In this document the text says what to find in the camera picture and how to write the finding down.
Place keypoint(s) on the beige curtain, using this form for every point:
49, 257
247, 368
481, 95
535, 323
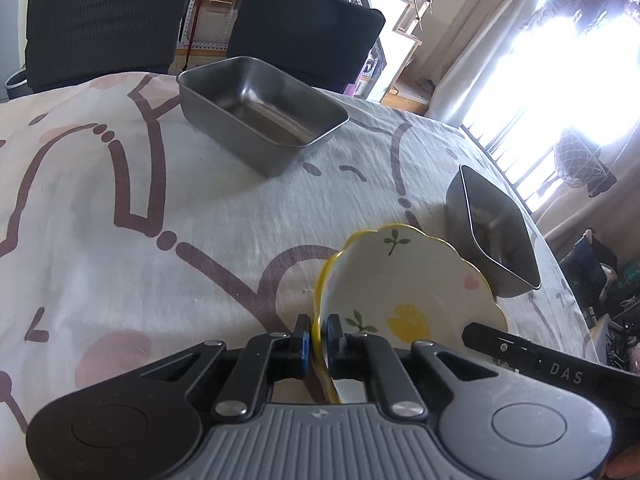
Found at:
482, 33

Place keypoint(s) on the dark chair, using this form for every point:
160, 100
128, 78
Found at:
324, 43
73, 41

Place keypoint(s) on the large rectangular steel tray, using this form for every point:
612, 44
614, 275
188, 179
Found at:
259, 114

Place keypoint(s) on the small rectangular steel tray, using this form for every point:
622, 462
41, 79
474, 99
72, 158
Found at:
488, 229

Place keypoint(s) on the yellow rimmed floral bowl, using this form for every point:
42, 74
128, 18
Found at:
402, 284

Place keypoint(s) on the grey trash bin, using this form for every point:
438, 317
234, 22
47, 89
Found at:
17, 85

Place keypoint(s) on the bear pattern tablecloth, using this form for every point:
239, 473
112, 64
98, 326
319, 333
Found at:
127, 234

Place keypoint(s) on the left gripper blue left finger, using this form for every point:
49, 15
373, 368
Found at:
300, 346

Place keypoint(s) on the left dark chair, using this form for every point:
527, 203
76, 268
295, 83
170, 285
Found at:
73, 41

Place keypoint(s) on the right dark chair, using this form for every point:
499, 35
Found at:
324, 43

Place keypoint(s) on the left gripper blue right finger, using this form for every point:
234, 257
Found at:
334, 339

